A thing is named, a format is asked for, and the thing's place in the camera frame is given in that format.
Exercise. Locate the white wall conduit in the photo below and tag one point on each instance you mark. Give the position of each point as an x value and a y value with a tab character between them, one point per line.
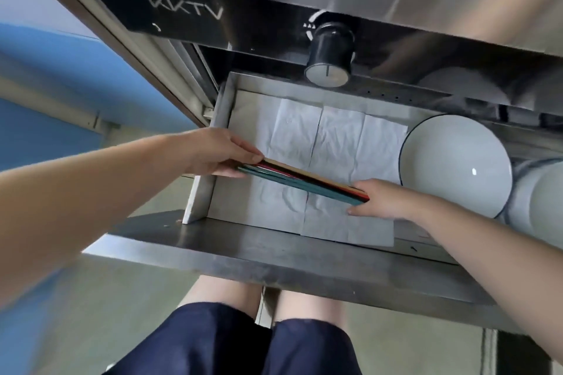
52	100

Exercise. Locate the white paper towel liner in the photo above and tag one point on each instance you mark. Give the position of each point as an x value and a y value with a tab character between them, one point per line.
343	142

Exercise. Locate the stainless steel cabinet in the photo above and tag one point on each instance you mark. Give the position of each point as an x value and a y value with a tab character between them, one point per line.
396	1

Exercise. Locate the large white bowl dark rim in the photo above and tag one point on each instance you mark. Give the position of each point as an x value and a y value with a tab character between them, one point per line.
453	163

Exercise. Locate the stainless steel drawer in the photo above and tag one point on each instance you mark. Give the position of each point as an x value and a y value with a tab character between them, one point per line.
308	256

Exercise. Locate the person's left forearm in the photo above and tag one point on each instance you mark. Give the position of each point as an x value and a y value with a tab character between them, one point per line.
88	207

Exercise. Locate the person's right hand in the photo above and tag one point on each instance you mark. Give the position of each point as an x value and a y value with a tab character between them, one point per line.
391	203

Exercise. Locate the person's left leg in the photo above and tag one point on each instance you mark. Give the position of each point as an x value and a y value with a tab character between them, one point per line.
222	293

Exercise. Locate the person's left hand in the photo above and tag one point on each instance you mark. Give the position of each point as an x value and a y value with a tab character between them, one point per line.
211	150

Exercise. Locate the person's right thumb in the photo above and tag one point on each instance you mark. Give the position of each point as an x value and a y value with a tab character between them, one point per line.
364	187

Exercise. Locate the person's left thumb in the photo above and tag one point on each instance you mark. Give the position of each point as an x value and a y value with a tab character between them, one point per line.
244	148

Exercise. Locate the stack of coloured boards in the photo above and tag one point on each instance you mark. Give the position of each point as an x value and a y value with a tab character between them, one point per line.
308	183

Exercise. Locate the person's right forearm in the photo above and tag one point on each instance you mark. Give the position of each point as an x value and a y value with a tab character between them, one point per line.
492	251

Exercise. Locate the navy blue shorts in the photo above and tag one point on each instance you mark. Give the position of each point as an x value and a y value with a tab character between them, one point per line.
228	344

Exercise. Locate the person's right leg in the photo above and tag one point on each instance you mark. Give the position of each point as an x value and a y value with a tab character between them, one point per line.
310	306

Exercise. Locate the black round control knob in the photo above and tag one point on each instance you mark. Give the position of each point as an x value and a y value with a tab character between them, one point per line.
329	56

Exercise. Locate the person's leg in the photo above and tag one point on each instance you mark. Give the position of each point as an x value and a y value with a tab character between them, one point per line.
310	306
222	293

